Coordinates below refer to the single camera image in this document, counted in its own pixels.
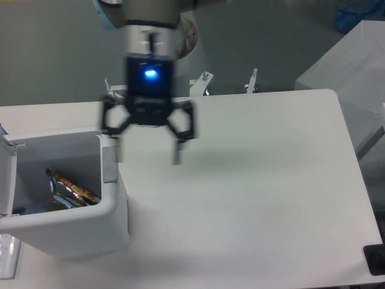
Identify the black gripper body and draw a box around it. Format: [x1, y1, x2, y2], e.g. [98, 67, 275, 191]
[124, 54, 174, 126]

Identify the colourful snack wrapper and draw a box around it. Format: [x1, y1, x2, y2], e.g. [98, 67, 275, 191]
[45, 168, 100, 208]

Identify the clear plastic water bottle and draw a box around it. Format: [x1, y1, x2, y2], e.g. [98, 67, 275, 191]
[12, 201, 63, 216]

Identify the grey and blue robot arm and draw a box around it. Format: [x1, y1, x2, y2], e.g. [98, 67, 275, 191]
[94, 1, 219, 164]

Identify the white plastic trash can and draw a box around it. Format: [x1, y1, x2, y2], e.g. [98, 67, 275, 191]
[1, 127, 130, 258]

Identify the clear plastic box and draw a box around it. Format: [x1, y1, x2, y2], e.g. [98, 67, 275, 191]
[1, 234, 21, 280]

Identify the white covered table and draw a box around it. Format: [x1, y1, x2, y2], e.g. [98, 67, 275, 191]
[294, 20, 384, 157]

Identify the blue object in corner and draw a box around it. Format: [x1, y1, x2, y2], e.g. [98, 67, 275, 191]
[333, 1, 384, 34]

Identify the black device at table edge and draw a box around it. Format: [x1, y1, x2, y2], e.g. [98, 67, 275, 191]
[363, 244, 384, 276]

